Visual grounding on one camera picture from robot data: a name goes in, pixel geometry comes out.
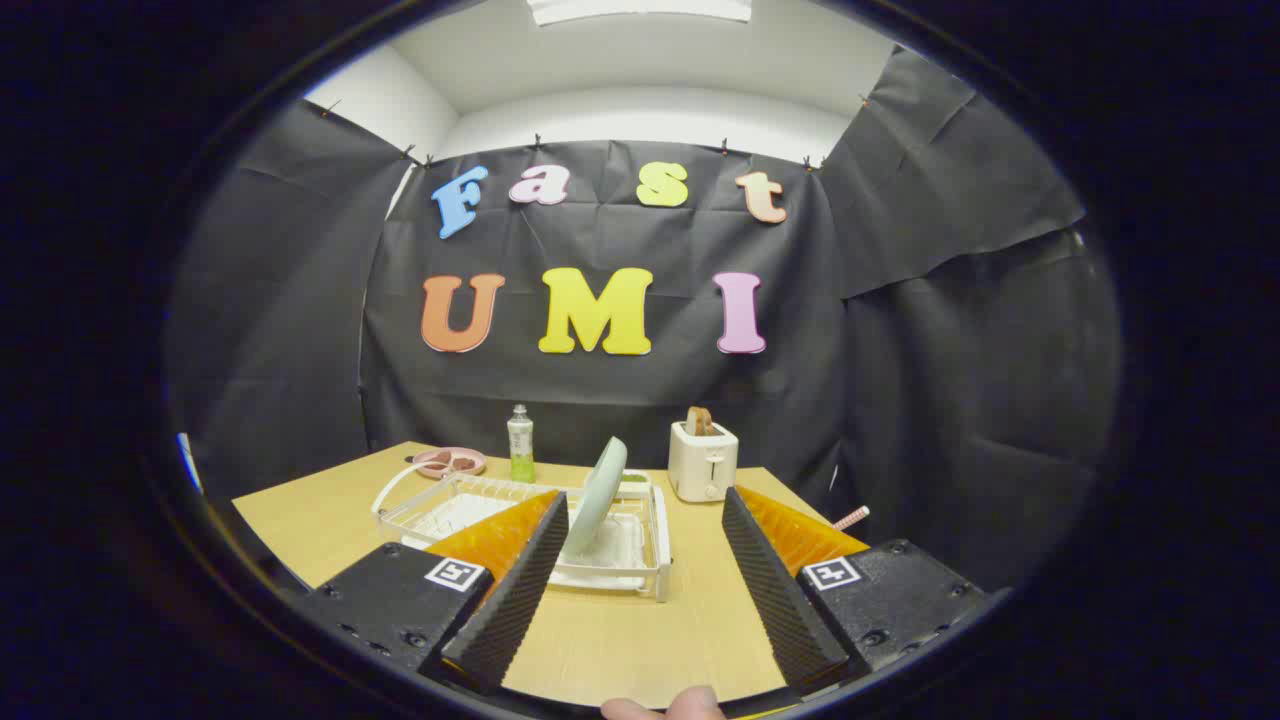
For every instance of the white toaster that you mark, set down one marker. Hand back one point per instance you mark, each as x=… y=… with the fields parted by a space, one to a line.
x=700 y=465

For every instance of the brown toasted bread slice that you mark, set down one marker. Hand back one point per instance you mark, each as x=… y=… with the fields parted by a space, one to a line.
x=700 y=422

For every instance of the ceiling light panel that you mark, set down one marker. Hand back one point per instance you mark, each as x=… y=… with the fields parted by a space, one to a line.
x=640 y=10

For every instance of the pale green plate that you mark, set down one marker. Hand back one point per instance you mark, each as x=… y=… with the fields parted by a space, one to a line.
x=600 y=490

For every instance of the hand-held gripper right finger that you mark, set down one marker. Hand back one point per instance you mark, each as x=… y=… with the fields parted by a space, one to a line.
x=780 y=600

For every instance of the white divided tray with grains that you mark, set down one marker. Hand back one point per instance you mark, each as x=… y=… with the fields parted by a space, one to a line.
x=636 y=478

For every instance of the clear bottle with green liquid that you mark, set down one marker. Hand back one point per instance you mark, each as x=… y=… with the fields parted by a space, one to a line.
x=520 y=450

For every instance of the white drip tray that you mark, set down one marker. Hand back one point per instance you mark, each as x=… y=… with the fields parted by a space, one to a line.
x=615 y=555

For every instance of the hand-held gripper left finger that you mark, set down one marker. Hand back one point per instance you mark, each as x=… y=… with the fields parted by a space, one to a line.
x=510 y=610

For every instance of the black backdrop cloth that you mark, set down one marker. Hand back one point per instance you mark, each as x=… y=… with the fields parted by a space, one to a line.
x=900 y=400

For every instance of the pink plate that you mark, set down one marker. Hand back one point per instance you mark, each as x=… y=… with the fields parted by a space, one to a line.
x=472 y=467

